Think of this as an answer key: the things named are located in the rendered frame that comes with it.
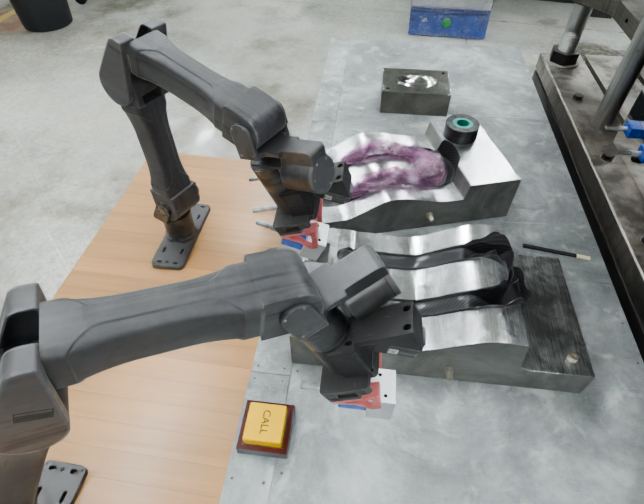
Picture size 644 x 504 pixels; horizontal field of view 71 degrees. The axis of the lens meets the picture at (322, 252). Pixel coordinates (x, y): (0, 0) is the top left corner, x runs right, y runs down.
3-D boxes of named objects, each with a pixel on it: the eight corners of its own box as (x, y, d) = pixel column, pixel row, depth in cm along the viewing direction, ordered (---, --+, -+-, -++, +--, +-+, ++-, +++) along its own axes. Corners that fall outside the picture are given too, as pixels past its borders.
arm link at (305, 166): (344, 174, 69) (326, 98, 62) (313, 206, 65) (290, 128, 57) (286, 166, 76) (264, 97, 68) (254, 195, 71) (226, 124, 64)
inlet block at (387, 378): (298, 409, 65) (298, 392, 61) (303, 377, 68) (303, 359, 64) (390, 420, 64) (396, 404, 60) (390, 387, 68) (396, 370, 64)
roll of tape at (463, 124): (455, 122, 115) (458, 110, 112) (482, 135, 111) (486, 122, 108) (436, 135, 111) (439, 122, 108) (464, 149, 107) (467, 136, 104)
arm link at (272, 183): (311, 173, 72) (293, 141, 67) (294, 200, 70) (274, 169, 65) (278, 169, 76) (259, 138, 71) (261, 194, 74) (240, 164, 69)
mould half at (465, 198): (297, 244, 101) (294, 207, 93) (282, 172, 119) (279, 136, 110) (506, 216, 108) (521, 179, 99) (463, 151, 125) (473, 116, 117)
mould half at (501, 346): (291, 362, 82) (287, 321, 72) (311, 255, 99) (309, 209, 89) (580, 393, 78) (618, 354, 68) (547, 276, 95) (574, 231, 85)
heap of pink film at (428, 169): (345, 208, 101) (347, 180, 95) (330, 160, 113) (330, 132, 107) (456, 194, 104) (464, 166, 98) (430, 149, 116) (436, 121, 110)
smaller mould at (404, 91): (379, 112, 138) (382, 91, 133) (381, 88, 148) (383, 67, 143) (446, 116, 137) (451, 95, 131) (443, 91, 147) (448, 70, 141)
